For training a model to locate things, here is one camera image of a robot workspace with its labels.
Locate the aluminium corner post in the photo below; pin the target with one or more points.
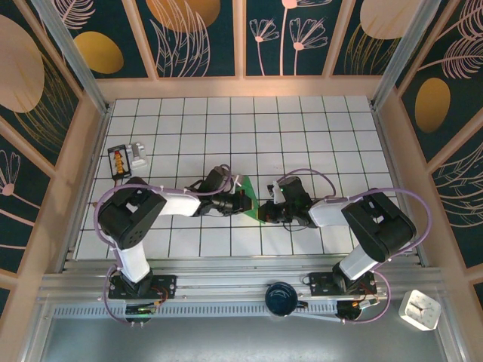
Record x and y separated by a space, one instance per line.
413 49
69 49

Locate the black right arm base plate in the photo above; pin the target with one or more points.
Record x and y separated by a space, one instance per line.
320 283

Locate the aluminium side rail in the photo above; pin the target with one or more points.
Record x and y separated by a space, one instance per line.
388 151
100 143

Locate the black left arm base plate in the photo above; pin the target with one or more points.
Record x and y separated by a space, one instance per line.
166 284

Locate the white square clock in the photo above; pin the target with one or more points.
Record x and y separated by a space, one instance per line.
419 310

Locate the small circuit board with LED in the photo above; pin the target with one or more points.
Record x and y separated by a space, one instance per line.
141 310
354 307

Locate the black box with orange screws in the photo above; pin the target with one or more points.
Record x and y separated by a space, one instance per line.
120 162

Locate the dark blue cup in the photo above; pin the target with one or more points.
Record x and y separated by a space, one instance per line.
281 299

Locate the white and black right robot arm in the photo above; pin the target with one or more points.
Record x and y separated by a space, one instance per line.
381 226

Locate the green cloth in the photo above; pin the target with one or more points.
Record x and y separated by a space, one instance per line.
250 185

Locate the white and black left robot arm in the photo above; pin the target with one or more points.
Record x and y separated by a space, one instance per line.
181 205

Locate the aluminium front rail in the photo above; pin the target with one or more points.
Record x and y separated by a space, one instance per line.
234 281

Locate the white plastic holder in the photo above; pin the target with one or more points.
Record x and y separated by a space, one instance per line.
137 154

